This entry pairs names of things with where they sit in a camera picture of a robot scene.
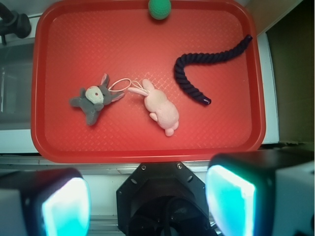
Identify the green dimpled ball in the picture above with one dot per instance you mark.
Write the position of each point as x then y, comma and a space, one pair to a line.
159, 9

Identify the black clamp knob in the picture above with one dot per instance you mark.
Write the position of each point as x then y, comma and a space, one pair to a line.
11, 22

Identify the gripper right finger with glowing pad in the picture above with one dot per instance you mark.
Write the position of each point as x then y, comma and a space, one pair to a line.
267, 192

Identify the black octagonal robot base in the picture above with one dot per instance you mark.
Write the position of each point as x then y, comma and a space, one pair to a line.
163, 199

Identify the pink plush bunny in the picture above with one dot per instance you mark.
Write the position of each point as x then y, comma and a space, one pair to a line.
160, 108

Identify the grey plush donkey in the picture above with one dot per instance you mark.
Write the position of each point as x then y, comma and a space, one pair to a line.
93, 99

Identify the red plastic tray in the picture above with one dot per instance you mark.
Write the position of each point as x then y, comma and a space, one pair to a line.
78, 41

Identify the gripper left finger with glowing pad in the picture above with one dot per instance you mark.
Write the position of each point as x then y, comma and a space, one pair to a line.
53, 202

